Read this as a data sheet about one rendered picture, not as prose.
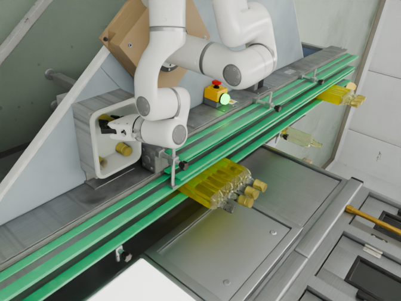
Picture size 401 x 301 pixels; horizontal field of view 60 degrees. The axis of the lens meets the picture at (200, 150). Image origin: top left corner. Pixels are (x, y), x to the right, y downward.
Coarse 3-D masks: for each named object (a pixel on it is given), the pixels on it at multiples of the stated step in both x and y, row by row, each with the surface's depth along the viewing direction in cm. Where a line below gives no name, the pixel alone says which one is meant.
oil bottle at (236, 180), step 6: (210, 168) 127; (216, 168) 128; (222, 168) 128; (216, 174) 125; (222, 174) 125; (228, 174) 125; (234, 174) 125; (228, 180) 123; (234, 180) 122; (240, 180) 123; (234, 186) 122
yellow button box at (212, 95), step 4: (212, 84) 145; (208, 88) 141; (212, 88) 141; (216, 88) 141; (220, 88) 142; (224, 88) 142; (208, 92) 141; (212, 92) 140; (216, 92) 139; (220, 92) 140; (224, 92) 142; (204, 96) 144; (208, 96) 142; (212, 96) 141; (216, 96) 140; (204, 100) 145; (208, 100) 143; (212, 100) 142; (216, 100) 140; (208, 104) 144; (212, 104) 142; (216, 104) 141; (220, 104) 143
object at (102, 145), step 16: (96, 112) 93; (112, 112) 106; (128, 112) 107; (96, 128) 104; (96, 144) 97; (112, 144) 112; (128, 144) 114; (96, 160) 99; (112, 160) 110; (128, 160) 112
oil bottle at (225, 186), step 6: (198, 174) 124; (204, 174) 124; (210, 174) 124; (204, 180) 122; (210, 180) 121; (216, 180) 121; (222, 180) 122; (216, 186) 119; (222, 186) 119; (228, 186) 119; (222, 192) 118; (228, 192) 118; (228, 198) 120
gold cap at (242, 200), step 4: (240, 196) 117; (244, 196) 116; (240, 200) 116; (244, 200) 115; (248, 200) 114; (252, 200) 116; (240, 204) 117; (244, 204) 115; (248, 204) 114; (252, 204) 116
